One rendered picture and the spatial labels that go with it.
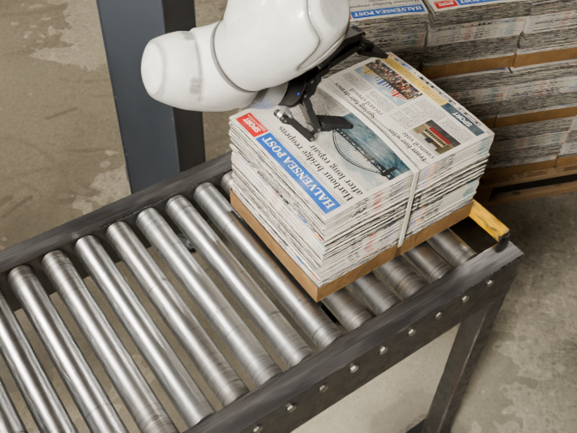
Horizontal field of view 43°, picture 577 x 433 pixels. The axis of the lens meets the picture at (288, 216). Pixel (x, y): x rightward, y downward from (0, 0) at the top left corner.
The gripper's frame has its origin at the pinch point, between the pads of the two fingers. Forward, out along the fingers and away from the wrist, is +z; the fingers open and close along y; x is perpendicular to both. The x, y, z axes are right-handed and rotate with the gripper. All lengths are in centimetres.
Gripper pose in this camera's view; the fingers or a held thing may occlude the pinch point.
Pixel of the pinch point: (359, 88)
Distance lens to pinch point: 125.0
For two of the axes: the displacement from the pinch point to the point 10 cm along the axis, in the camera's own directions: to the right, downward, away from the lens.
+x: 5.7, 6.2, -5.4
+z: 7.1, -0.6, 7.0
